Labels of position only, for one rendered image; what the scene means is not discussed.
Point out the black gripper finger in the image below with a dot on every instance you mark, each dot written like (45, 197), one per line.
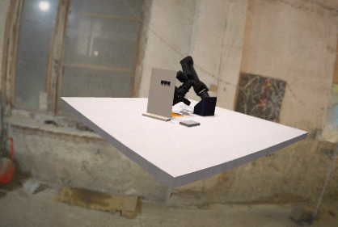
(175, 97)
(177, 101)

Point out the grey panel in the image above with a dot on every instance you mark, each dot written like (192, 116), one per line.
(161, 94)

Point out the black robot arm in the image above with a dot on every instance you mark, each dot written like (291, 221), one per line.
(190, 78)

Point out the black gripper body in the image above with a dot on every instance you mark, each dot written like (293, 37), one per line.
(181, 92)

